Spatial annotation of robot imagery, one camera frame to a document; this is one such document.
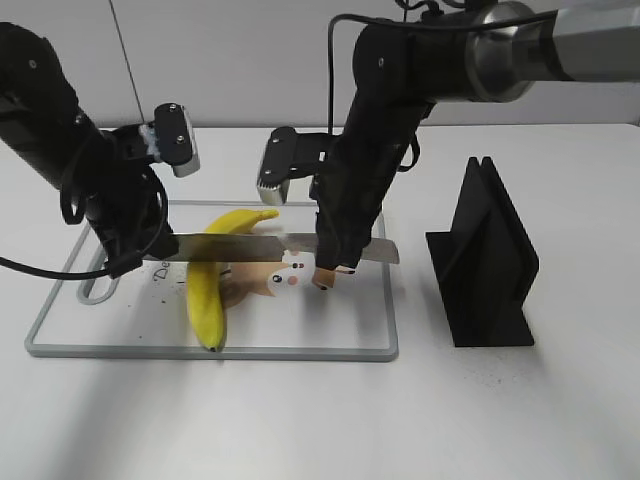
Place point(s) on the white grey-rimmed cutting board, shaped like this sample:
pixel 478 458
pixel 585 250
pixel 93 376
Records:
pixel 287 310

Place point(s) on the white-handled kitchen knife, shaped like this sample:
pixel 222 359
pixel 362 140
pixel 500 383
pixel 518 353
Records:
pixel 238 247

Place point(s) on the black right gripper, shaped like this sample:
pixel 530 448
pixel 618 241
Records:
pixel 350 191

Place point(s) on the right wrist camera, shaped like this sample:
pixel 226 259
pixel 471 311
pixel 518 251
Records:
pixel 290 155

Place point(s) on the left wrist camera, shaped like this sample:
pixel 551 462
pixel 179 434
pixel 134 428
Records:
pixel 170 139

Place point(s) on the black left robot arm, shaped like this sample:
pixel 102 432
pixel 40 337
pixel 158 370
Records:
pixel 44 124

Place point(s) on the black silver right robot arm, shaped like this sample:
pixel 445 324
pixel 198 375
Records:
pixel 491 54

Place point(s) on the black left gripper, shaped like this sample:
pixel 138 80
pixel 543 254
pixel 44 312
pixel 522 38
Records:
pixel 129 211

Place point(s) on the black knife stand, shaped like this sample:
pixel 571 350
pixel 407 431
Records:
pixel 485 264

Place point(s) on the yellow plastic banana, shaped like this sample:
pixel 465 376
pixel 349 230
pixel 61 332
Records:
pixel 204 301

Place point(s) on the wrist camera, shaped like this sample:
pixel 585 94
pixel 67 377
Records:
pixel 170 139
pixel 290 155

